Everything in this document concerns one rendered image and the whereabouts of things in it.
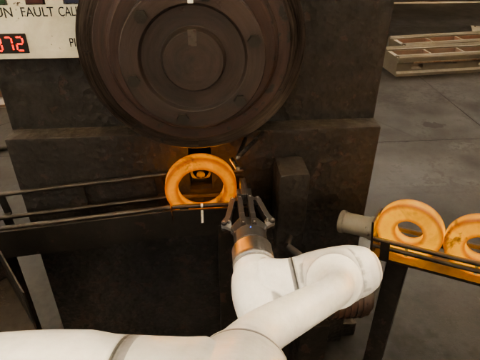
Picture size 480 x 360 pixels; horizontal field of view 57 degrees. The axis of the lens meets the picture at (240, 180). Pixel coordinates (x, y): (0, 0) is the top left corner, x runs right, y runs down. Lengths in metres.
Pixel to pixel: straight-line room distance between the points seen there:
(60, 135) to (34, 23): 0.27
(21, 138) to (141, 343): 0.93
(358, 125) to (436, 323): 0.98
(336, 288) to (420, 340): 1.17
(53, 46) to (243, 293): 0.70
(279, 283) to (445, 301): 1.27
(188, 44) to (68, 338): 0.61
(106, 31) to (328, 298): 0.64
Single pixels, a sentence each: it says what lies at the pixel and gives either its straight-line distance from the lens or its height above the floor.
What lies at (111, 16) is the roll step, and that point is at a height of 1.19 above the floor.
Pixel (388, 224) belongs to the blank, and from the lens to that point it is 1.14.
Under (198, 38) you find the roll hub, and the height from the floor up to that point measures 1.16.
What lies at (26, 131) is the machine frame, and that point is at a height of 0.87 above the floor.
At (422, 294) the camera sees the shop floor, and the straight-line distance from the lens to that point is 2.04.
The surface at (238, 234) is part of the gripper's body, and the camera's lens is 0.99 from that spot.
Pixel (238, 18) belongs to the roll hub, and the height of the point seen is 1.19.
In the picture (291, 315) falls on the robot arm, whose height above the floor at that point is 0.91.
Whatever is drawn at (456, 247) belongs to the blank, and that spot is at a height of 0.71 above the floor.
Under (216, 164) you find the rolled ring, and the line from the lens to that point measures 1.10.
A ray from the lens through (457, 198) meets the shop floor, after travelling 2.70.
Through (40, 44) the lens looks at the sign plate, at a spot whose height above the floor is 1.09.
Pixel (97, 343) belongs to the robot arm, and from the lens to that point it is 0.37.
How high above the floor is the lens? 1.38
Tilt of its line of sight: 32 degrees down
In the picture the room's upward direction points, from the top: straight up
